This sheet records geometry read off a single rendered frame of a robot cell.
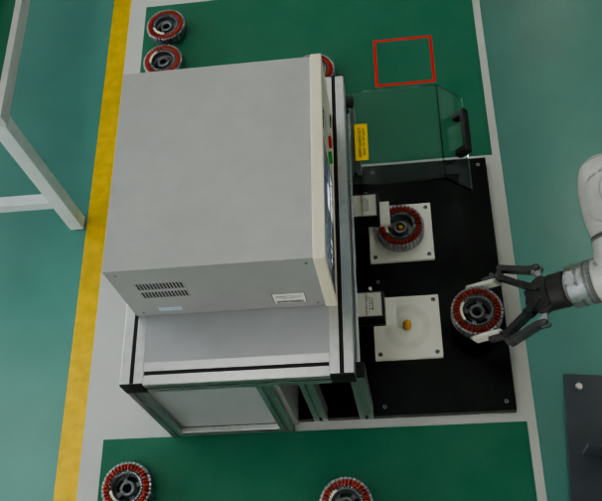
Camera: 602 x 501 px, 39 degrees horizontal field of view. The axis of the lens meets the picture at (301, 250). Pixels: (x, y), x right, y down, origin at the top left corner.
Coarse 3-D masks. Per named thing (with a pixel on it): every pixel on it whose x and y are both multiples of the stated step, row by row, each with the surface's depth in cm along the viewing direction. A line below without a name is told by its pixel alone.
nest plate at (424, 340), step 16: (400, 304) 194; (416, 304) 193; (432, 304) 193; (400, 320) 192; (416, 320) 192; (432, 320) 191; (384, 336) 191; (400, 336) 191; (416, 336) 190; (432, 336) 190; (384, 352) 189; (400, 352) 189; (416, 352) 188; (432, 352) 188
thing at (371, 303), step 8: (360, 296) 181; (368, 296) 181; (376, 296) 181; (360, 304) 180; (368, 304) 180; (376, 304) 180; (384, 304) 182; (392, 304) 184; (360, 312) 179; (368, 312) 179; (376, 312) 179; (384, 312) 181; (392, 312) 183; (360, 320) 180; (368, 320) 180; (376, 320) 180; (384, 320) 180; (392, 320) 182
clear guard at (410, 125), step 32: (352, 96) 187; (384, 96) 186; (416, 96) 185; (448, 96) 187; (352, 128) 184; (384, 128) 182; (416, 128) 181; (448, 128) 182; (352, 160) 180; (384, 160) 179; (416, 160) 178; (448, 160) 178
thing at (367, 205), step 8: (360, 200) 192; (368, 200) 192; (376, 200) 191; (360, 208) 191; (368, 208) 191; (376, 208) 190; (384, 208) 195; (360, 216) 190; (368, 216) 190; (376, 216) 189; (384, 216) 194; (360, 224) 192; (368, 224) 192; (376, 224) 192; (384, 224) 193
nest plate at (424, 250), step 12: (408, 204) 206; (420, 204) 205; (372, 228) 204; (408, 228) 203; (372, 240) 202; (432, 240) 200; (372, 252) 201; (384, 252) 200; (396, 252) 200; (408, 252) 200; (420, 252) 199; (432, 252) 199
